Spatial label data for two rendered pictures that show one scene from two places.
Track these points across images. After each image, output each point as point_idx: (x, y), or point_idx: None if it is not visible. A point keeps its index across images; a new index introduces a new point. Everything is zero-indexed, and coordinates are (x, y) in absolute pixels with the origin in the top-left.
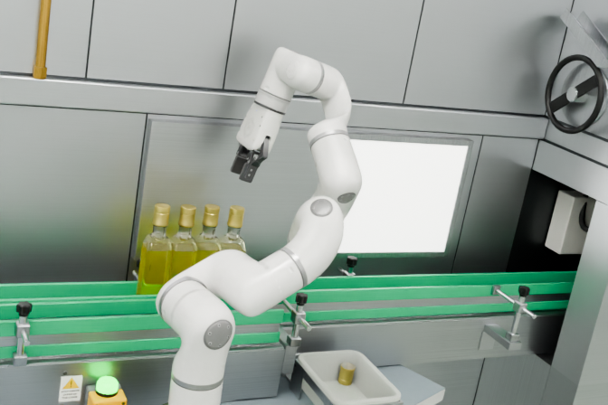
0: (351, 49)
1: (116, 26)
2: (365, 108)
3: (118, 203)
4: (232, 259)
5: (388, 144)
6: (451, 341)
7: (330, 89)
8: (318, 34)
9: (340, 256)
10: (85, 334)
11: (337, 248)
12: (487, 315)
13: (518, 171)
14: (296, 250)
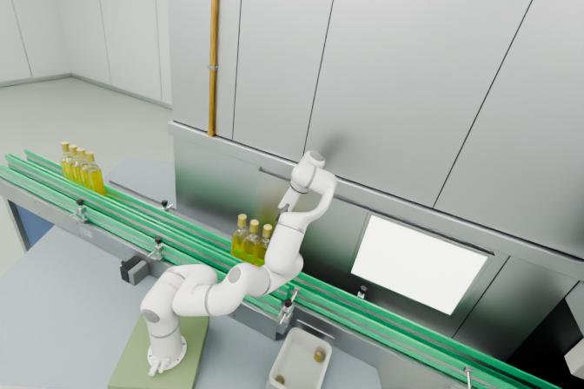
0: (392, 161)
1: (245, 117)
2: (394, 202)
3: (248, 203)
4: (193, 273)
5: (411, 231)
6: (417, 377)
7: (319, 189)
8: (367, 145)
9: (366, 280)
10: (186, 261)
11: (230, 306)
12: (455, 380)
13: (547, 293)
14: (210, 293)
